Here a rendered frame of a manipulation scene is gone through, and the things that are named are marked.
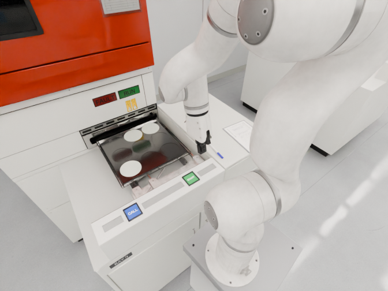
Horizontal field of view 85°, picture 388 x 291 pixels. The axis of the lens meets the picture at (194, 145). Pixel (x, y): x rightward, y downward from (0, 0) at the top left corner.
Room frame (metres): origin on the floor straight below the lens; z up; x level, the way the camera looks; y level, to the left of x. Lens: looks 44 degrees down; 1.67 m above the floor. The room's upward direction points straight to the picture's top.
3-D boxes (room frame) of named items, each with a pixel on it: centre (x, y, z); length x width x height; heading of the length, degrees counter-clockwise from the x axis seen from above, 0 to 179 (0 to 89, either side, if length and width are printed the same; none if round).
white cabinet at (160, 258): (0.77, 0.15, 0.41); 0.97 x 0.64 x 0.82; 126
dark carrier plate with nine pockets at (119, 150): (0.81, 0.28, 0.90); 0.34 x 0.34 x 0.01; 36
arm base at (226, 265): (0.28, -0.14, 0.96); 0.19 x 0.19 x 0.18
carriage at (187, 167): (0.60, 0.10, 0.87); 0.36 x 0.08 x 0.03; 126
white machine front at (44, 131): (0.87, 0.56, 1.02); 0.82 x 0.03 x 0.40; 126
